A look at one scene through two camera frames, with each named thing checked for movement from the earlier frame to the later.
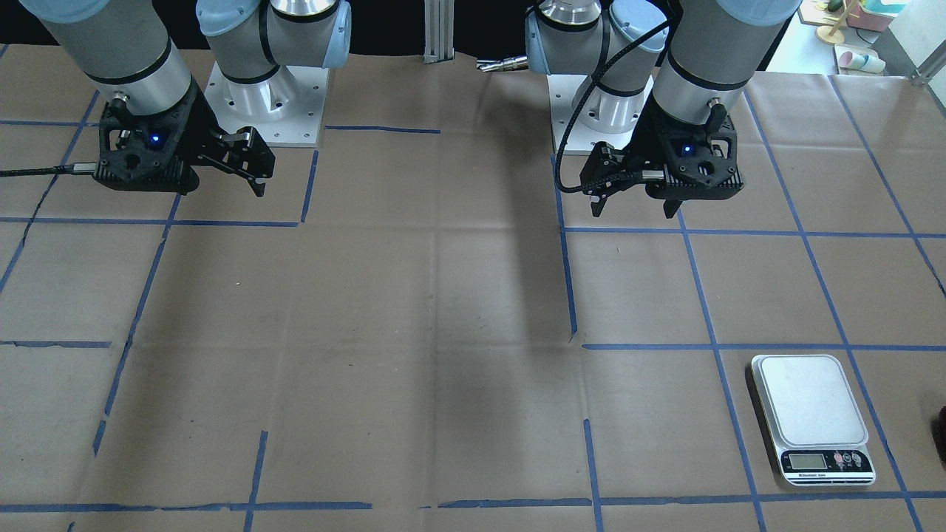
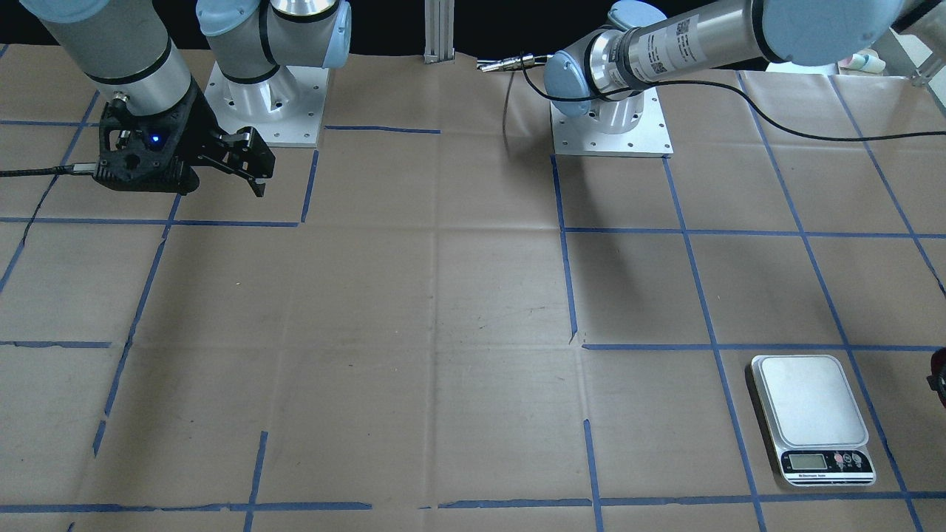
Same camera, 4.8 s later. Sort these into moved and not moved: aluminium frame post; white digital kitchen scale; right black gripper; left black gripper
Moved: left black gripper
Not moved: white digital kitchen scale; aluminium frame post; right black gripper
